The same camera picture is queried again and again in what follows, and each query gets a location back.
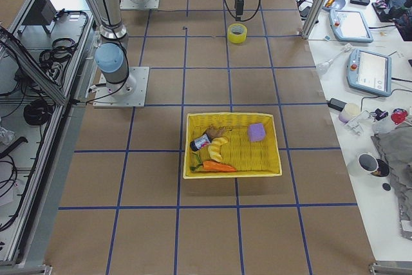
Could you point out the yellow tape roll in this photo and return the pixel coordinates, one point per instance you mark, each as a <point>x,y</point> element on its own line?
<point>237,33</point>

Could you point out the blue bowl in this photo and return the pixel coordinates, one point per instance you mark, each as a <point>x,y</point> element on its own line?
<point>333,4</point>

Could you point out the light bulb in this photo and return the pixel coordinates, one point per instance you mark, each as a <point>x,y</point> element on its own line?
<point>323,67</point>

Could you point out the upper teach pendant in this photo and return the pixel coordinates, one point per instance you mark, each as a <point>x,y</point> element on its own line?
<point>349,26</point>

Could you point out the teach pendant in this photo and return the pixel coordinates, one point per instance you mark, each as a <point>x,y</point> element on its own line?
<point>369,72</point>
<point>349,26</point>

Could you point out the purple foam cube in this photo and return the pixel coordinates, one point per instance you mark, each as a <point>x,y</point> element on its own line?
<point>256,132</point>

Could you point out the yellow woven basket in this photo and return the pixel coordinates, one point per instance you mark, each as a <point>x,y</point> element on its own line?
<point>251,159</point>

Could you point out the dark bottle with label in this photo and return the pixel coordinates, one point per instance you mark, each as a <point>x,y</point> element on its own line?
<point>200,142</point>

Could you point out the yellow toy croissant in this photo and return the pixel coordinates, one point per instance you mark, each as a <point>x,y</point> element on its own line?
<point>214,148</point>

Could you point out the black power adapter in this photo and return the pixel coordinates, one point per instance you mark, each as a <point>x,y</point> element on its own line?
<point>336,104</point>

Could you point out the lower teach pendant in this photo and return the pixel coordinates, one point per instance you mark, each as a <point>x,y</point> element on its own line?
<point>369,72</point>

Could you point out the lavender white cup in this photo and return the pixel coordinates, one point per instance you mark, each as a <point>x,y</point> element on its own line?
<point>349,111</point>

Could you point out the orange toy carrot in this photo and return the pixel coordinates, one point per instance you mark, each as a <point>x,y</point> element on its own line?
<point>213,166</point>

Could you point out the red toy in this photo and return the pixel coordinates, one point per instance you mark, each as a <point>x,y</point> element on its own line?
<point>398,116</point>

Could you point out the white mug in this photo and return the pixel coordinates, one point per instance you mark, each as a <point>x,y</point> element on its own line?
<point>363,164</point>

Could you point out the grey cloth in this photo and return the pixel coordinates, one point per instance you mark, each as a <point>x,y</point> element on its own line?
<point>394,148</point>

